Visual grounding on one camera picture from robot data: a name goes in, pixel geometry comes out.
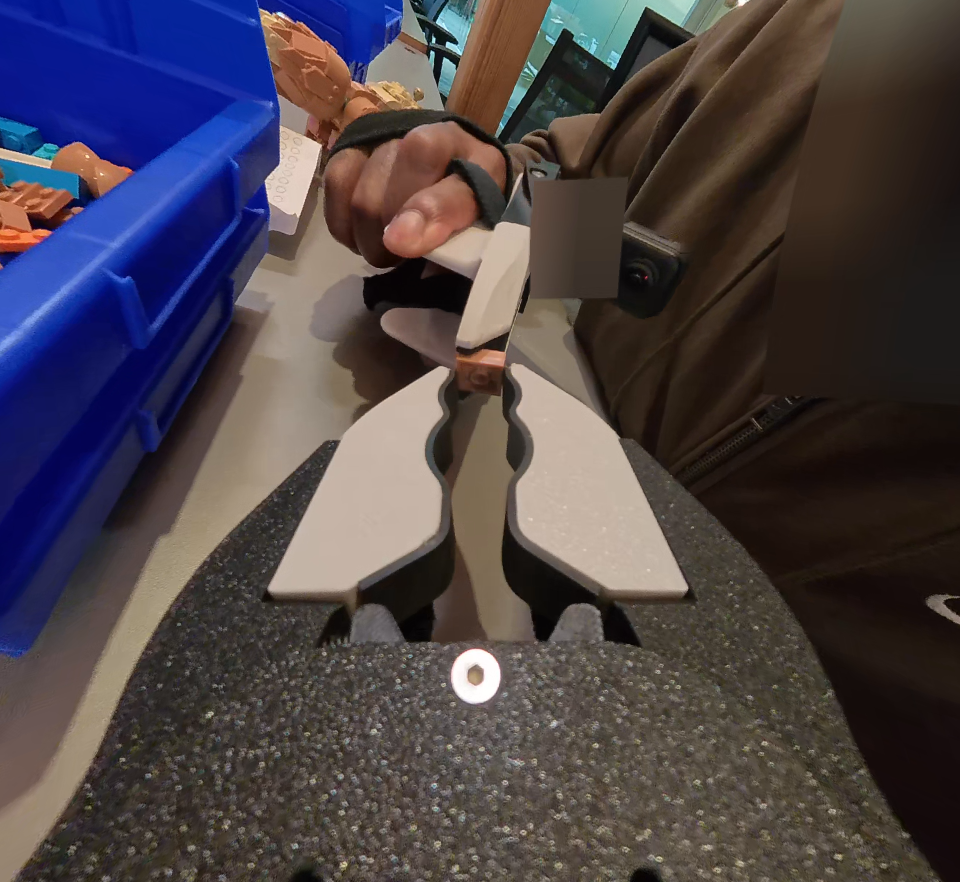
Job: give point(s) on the tan brown brick figure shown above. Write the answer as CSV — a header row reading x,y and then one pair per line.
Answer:
x,y
307,64

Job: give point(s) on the pile of loose toy bricks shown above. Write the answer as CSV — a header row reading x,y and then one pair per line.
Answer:
x,y
37,199

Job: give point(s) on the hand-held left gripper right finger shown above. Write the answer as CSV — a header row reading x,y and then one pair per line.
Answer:
x,y
592,514

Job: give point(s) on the person's right hand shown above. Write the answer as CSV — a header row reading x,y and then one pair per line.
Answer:
x,y
375,184

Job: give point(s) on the black office chair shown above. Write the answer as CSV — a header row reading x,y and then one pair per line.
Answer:
x,y
570,87

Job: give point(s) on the blue plastic bin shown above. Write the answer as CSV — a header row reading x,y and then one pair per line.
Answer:
x,y
150,259

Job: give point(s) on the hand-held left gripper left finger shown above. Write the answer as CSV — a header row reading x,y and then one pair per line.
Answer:
x,y
360,514

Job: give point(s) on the wooden column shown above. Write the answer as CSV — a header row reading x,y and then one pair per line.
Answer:
x,y
510,12

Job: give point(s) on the small brown square brick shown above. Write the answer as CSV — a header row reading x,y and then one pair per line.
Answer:
x,y
480,376

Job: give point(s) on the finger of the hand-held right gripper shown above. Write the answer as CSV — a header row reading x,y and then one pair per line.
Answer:
x,y
424,334
495,289

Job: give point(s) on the white circle-patterned sheet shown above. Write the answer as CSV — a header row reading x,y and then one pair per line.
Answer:
x,y
292,177

